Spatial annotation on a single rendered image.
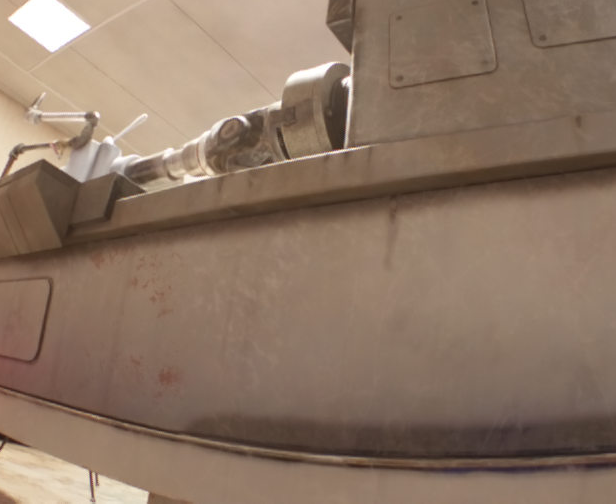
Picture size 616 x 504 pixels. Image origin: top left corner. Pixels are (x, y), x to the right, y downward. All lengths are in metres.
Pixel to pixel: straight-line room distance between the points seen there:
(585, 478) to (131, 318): 0.68
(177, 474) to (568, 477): 0.33
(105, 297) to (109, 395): 0.17
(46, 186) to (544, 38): 0.83
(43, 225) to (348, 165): 0.57
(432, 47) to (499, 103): 0.15
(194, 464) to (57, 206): 0.63
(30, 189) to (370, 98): 0.60
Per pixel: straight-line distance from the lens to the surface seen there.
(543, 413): 0.54
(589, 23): 0.77
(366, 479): 0.40
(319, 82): 1.03
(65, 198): 1.02
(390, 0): 0.90
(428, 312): 0.59
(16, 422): 0.76
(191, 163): 1.27
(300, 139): 1.02
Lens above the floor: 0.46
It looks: 23 degrees up
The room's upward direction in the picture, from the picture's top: 8 degrees clockwise
